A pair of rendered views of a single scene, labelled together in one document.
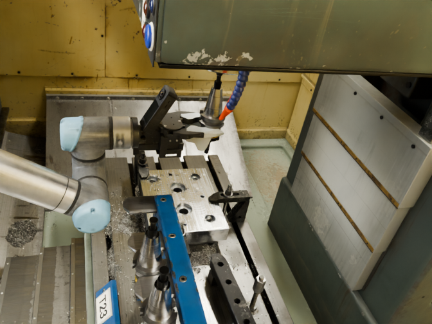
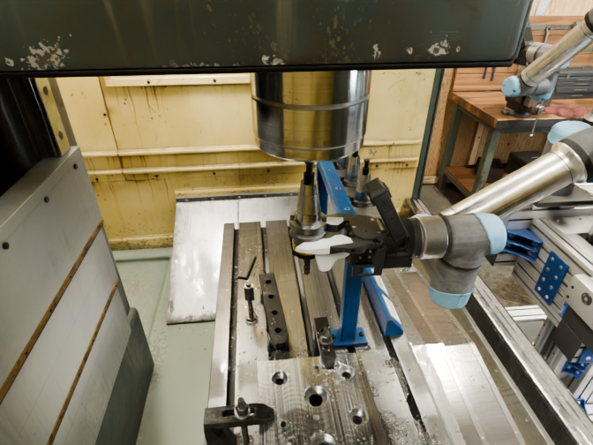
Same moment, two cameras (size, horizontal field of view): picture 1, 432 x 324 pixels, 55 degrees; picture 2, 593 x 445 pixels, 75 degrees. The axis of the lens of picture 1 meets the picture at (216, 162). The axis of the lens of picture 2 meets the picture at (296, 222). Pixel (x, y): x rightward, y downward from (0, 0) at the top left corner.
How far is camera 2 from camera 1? 1.41 m
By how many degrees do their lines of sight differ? 110
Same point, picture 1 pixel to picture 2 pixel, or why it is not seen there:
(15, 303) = (491, 415)
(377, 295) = not seen: hidden behind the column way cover
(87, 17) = not seen: outside the picture
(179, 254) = (341, 198)
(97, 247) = (422, 391)
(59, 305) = (442, 401)
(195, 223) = (302, 369)
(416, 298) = not seen: hidden behind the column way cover
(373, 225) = (106, 271)
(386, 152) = (71, 213)
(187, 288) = (335, 184)
